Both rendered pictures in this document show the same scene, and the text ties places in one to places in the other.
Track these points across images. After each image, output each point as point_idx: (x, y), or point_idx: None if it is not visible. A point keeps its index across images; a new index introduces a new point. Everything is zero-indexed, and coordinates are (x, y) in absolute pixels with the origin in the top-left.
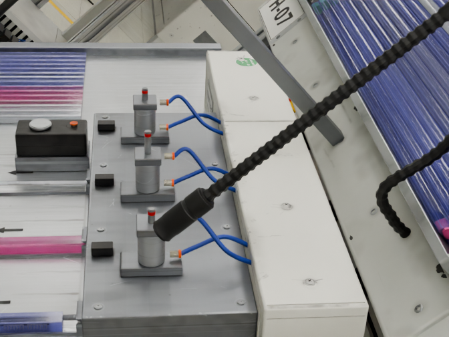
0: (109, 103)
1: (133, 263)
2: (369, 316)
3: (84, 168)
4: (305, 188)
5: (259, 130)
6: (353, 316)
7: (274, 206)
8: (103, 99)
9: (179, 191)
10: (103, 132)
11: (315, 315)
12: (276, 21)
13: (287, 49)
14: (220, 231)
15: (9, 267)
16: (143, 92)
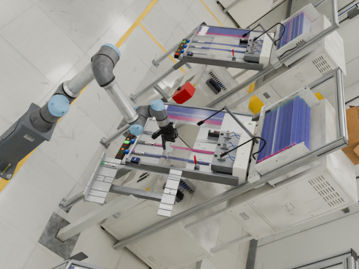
0: (226, 125)
1: (219, 158)
2: None
3: (218, 139)
4: (247, 151)
5: (245, 139)
6: (244, 170)
7: (241, 153)
8: (225, 124)
9: (229, 148)
10: (221, 135)
11: (239, 169)
12: (262, 112)
13: (260, 120)
14: (233, 155)
15: (203, 155)
16: (227, 131)
